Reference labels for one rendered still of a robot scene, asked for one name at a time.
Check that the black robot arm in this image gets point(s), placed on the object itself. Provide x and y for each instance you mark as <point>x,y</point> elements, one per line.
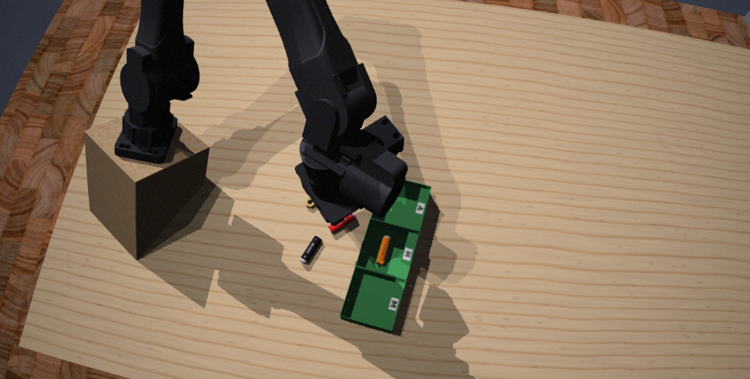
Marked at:
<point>371,174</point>

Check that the green rack of three bins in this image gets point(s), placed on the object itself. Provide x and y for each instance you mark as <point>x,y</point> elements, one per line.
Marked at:
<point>369,299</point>

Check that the orange battery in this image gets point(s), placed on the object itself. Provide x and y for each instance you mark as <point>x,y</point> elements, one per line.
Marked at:
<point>385,244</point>

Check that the red battery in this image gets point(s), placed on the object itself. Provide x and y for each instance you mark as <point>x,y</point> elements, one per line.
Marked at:
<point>346,221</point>

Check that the black battery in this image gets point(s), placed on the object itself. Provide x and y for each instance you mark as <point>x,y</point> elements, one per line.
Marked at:
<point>311,248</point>

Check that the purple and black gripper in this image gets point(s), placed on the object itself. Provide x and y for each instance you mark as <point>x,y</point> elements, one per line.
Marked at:
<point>327,199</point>

